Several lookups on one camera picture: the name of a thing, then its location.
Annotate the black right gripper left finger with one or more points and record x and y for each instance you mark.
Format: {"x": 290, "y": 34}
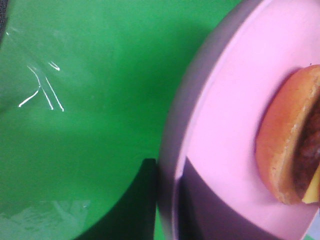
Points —
{"x": 133, "y": 216}

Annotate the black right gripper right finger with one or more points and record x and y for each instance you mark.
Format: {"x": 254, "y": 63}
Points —
{"x": 202, "y": 215}

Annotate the pink round plate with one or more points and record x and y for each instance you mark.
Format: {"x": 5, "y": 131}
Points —
{"x": 217, "y": 110}

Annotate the burger with lettuce and cheese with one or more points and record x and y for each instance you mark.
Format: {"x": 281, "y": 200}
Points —
{"x": 287, "y": 145}

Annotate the clear tape piece on table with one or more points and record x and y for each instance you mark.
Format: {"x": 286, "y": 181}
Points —
{"x": 37, "y": 69}

